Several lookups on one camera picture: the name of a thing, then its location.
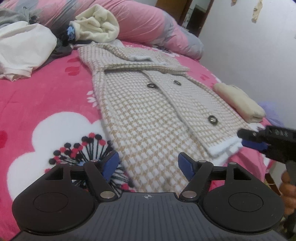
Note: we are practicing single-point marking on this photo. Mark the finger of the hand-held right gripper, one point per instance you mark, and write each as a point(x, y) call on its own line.
point(254, 144)
point(252, 134)

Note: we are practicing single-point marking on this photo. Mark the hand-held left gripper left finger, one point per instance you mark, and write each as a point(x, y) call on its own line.
point(111, 163)

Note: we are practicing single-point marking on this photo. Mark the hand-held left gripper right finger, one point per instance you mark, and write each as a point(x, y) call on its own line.
point(186, 166)

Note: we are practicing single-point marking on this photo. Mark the beige white checked coat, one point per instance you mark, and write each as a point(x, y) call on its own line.
point(143, 111)

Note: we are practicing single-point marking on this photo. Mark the person's right hand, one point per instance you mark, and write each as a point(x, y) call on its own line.
point(286, 197)

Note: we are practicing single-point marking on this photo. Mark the purple fleece garment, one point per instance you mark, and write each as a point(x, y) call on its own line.
point(272, 113)

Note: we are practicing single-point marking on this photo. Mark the cream folded garment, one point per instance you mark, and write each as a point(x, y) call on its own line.
point(240, 102)

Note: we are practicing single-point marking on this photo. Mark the thin white cloth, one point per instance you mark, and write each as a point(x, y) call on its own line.
point(116, 43)

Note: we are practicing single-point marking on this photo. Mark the long beige hanging cloth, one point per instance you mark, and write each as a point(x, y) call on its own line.
point(257, 11)

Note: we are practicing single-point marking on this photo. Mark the dark grey garment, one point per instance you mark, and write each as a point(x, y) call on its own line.
point(62, 49)

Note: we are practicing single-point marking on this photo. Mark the blue crumpled cloth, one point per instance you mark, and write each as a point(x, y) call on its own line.
point(71, 33)

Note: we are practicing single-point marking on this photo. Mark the cream fleece garment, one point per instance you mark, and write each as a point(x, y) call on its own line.
point(97, 25)

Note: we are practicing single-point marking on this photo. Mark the pink grey duvet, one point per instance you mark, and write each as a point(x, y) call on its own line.
point(143, 23)

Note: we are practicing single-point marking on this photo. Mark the white garment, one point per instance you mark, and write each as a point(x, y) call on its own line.
point(25, 46)

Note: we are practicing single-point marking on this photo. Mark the small black item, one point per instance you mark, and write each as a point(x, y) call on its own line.
point(34, 19)

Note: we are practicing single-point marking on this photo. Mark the dark wooden door frame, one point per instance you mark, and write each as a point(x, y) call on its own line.
point(206, 16)

